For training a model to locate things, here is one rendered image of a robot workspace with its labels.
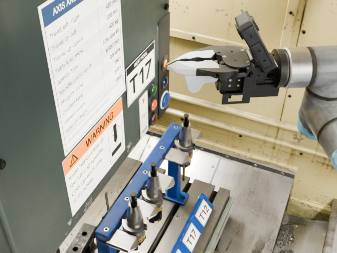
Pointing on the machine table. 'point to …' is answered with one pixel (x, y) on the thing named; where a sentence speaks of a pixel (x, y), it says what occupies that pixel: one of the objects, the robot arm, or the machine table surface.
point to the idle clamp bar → (83, 240)
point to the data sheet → (82, 61)
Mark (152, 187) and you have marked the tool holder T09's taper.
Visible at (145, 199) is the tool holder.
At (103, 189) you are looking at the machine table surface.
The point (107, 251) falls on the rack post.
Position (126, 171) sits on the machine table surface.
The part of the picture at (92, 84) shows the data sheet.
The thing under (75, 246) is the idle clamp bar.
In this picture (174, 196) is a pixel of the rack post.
